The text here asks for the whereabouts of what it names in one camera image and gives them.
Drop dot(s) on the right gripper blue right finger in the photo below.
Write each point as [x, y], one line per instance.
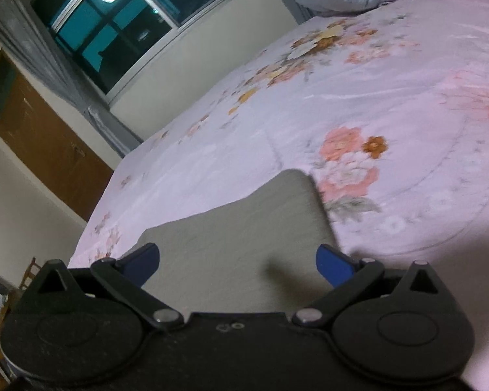
[350, 280]

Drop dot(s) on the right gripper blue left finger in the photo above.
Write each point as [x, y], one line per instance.
[124, 279]

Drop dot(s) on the grey pants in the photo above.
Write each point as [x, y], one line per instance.
[253, 255]

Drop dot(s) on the wooden chair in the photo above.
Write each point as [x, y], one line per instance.
[29, 274]

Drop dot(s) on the brown wooden door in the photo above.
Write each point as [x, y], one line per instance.
[47, 146]

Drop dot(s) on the pink floral bed sheet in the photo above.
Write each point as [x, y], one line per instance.
[387, 111]

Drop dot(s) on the grey left curtain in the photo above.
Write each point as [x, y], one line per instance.
[23, 35]

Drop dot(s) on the window with white frame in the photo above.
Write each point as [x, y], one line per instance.
[111, 40]

